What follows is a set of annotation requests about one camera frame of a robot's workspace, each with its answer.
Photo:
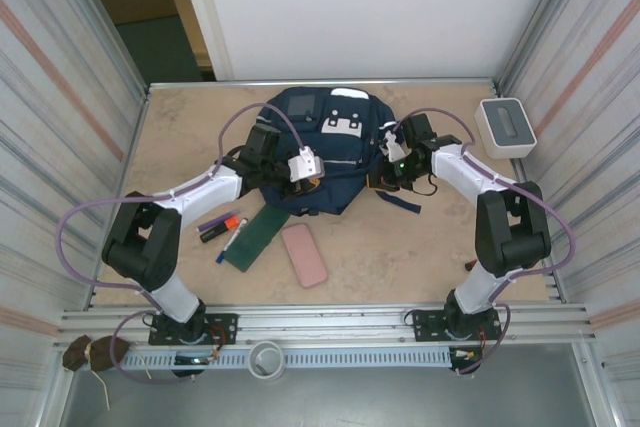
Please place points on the blue white pen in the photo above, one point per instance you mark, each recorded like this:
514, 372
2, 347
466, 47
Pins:
232, 241

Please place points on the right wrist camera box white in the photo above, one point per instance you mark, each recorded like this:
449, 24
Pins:
392, 147

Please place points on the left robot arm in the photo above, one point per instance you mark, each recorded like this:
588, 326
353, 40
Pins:
140, 247

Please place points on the aluminium table edge bar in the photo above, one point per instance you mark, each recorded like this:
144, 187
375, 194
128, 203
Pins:
225, 83

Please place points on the navy blue student backpack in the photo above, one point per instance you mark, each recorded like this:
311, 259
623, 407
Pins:
340, 147

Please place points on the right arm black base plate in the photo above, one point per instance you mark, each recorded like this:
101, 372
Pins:
427, 324

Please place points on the white grey box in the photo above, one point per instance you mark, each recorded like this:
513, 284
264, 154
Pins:
505, 122

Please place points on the green pencil case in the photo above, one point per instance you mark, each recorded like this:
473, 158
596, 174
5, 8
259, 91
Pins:
255, 239

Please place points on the pink pencil case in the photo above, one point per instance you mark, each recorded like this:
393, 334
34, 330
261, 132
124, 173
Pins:
304, 257

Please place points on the cream door frame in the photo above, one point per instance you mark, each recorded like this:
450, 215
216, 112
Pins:
210, 12

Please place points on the white round cup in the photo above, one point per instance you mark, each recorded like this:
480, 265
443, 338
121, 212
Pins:
266, 359

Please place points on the red black small tool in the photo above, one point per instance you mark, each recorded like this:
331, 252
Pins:
470, 265

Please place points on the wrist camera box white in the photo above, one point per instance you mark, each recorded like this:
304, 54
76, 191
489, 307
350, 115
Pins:
392, 147
306, 164

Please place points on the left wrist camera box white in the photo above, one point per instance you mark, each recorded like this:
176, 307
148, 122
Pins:
306, 164

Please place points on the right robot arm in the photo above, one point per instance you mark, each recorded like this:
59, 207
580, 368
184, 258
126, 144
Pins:
510, 227

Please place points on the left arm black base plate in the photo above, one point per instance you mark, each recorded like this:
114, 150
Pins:
222, 327

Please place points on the orange black highlighter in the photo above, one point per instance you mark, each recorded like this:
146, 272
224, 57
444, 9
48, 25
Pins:
231, 222

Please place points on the purple marker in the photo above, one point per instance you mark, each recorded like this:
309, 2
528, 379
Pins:
212, 223

